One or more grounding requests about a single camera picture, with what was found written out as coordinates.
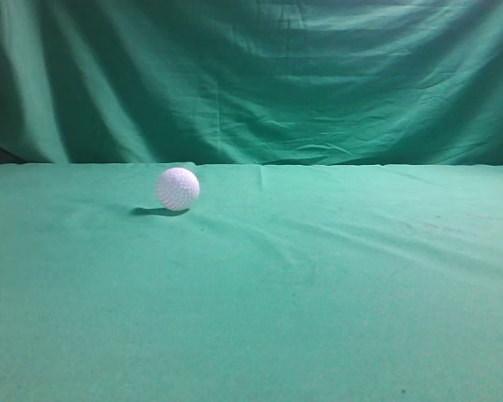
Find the green table cloth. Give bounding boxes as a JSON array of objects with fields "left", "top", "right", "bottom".
[{"left": 0, "top": 164, "right": 503, "bottom": 401}]

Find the green backdrop curtain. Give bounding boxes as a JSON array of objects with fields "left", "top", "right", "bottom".
[{"left": 0, "top": 1, "right": 503, "bottom": 165}]

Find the white dimpled golf ball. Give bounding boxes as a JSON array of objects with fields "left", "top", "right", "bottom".
[{"left": 155, "top": 167, "right": 200, "bottom": 212}]

